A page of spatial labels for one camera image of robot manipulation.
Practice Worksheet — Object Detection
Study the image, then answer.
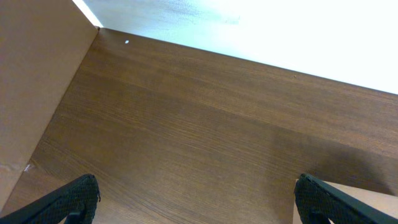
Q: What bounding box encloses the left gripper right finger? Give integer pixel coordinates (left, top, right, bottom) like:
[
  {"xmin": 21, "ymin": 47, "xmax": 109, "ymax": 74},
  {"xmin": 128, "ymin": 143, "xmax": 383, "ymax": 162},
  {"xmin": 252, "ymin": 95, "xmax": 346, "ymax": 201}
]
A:
[{"xmin": 294, "ymin": 174, "xmax": 397, "ymax": 224}]

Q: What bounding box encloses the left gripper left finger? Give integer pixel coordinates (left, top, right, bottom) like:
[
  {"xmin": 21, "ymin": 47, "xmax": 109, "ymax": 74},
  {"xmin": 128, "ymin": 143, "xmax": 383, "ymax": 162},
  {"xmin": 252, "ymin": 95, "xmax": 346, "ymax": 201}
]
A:
[{"xmin": 1, "ymin": 174, "xmax": 101, "ymax": 224}]

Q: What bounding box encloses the brown cardboard box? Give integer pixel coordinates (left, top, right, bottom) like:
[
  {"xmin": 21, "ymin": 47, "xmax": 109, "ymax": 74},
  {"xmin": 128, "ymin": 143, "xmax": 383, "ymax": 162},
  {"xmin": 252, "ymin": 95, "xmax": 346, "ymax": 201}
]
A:
[{"xmin": 1, "ymin": 0, "xmax": 98, "ymax": 206}]

